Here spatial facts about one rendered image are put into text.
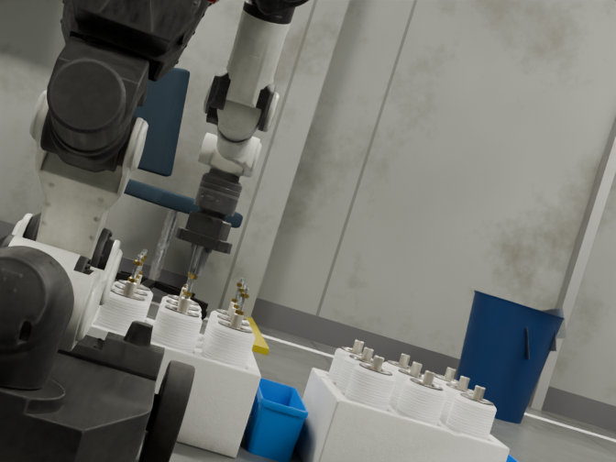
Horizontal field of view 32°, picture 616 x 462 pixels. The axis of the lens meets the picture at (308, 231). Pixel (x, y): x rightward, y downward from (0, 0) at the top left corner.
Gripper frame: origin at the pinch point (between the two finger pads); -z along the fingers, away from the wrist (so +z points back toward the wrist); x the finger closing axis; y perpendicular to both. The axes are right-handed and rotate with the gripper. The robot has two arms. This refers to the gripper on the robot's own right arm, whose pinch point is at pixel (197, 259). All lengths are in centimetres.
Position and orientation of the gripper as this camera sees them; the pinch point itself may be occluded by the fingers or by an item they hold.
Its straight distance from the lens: 225.4
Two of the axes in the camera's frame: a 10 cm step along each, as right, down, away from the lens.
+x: 9.2, 2.9, -2.8
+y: 2.7, 0.9, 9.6
